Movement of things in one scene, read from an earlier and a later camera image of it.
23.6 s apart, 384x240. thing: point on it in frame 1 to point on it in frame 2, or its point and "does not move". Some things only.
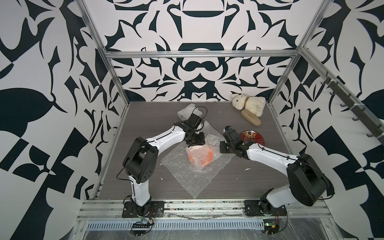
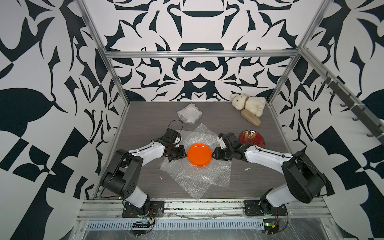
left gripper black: x=201 y=141 to x=181 y=154
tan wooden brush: x=251 y=117 does not move
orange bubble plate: x=200 y=156 does not move
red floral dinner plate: x=252 y=135 does not move
